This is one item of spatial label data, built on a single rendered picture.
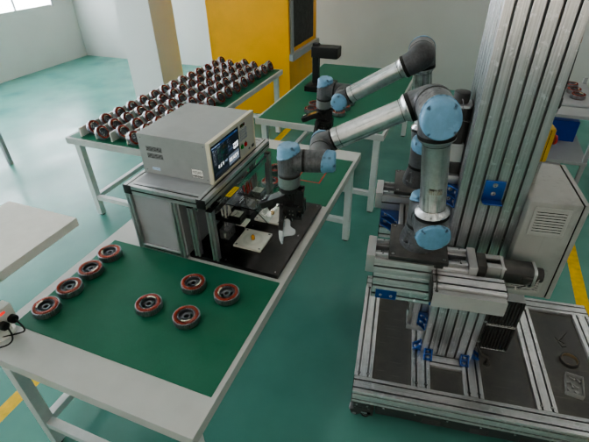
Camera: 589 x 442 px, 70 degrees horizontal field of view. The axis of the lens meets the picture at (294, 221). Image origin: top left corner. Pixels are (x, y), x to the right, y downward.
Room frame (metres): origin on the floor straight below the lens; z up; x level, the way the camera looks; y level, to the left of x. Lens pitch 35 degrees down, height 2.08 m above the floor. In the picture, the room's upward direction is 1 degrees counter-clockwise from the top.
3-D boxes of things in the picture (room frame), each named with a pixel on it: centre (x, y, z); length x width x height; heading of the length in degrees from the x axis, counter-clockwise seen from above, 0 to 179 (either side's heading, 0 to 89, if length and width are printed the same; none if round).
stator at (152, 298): (1.29, 0.63, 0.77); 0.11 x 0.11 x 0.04
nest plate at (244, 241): (1.72, 0.21, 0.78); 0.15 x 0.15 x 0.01; 68
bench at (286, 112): (4.11, -0.54, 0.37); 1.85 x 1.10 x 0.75; 158
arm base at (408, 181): (1.82, -0.61, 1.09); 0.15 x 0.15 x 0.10
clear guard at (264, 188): (1.71, 0.22, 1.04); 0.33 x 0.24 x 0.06; 68
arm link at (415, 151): (1.83, -0.62, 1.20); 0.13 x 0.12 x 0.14; 164
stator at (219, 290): (1.34, 0.30, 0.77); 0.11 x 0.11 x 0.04
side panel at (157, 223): (1.68, 0.66, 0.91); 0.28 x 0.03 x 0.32; 68
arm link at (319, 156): (1.27, -0.09, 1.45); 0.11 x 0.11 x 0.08; 84
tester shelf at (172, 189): (1.95, 0.46, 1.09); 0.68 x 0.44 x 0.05; 158
